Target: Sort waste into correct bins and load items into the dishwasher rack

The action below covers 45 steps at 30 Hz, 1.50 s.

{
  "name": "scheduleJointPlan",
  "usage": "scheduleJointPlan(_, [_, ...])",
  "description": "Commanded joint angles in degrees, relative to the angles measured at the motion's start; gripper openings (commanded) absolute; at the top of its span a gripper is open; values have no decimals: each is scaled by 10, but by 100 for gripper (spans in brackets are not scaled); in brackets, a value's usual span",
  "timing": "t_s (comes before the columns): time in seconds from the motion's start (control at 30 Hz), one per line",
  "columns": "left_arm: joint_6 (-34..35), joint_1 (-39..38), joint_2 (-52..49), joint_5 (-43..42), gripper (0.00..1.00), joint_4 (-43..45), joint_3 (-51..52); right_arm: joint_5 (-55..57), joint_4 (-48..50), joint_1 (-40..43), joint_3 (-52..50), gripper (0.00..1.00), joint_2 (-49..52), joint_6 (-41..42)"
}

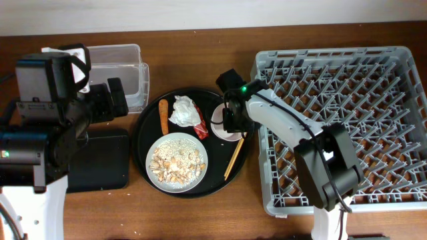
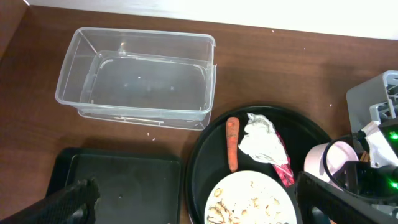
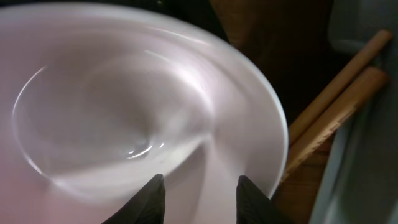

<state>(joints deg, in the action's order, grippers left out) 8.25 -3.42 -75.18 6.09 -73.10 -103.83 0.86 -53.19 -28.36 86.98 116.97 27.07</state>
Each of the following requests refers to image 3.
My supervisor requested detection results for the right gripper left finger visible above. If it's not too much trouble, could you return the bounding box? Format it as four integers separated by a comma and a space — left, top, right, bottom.
103, 174, 165, 224

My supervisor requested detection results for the pink bowl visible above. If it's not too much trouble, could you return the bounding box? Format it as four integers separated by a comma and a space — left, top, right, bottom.
1, 3, 287, 223

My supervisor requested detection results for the grey dishwasher rack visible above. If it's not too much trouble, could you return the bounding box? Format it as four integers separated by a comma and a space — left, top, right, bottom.
310, 0, 397, 223

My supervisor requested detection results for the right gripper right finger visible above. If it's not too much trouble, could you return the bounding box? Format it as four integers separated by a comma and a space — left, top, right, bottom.
236, 175, 292, 224

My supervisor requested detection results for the wooden chopstick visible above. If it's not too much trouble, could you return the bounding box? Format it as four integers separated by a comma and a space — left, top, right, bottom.
281, 67, 389, 181
289, 29, 393, 146

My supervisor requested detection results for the round black tray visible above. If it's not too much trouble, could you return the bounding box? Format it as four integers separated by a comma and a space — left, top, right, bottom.
88, 0, 348, 123

